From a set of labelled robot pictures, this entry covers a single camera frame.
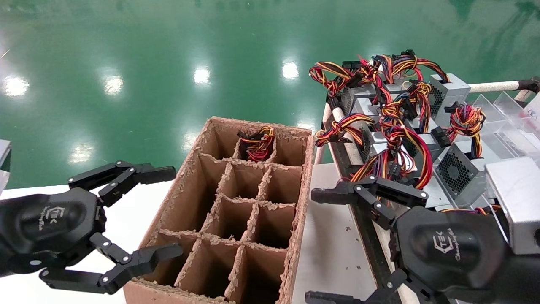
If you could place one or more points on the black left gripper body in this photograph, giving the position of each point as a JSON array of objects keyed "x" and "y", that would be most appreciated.
[{"x": 46, "y": 223}]

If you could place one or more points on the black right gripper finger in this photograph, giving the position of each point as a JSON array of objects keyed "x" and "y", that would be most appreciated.
[
  {"x": 363, "y": 189},
  {"x": 329, "y": 298}
]

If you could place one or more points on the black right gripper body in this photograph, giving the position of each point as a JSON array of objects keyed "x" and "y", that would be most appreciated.
[{"x": 451, "y": 247}]

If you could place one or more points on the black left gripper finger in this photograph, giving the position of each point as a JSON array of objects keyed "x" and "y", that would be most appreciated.
[
  {"x": 135, "y": 261},
  {"x": 126, "y": 173}
]

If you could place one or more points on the brown cardboard box with dividers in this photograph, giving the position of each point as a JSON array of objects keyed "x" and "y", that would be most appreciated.
[{"x": 194, "y": 181}]

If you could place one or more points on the clear plastic divider tray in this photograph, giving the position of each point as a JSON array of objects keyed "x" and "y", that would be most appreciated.
[{"x": 506, "y": 122}]

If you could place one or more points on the black pipe joint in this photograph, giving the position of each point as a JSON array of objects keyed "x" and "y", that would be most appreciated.
[{"x": 531, "y": 84}]

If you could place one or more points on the black rack rail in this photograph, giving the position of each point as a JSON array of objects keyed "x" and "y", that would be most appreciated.
[{"x": 369, "y": 240}]

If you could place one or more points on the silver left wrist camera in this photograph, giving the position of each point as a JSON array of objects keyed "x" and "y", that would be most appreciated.
[{"x": 3, "y": 160}]

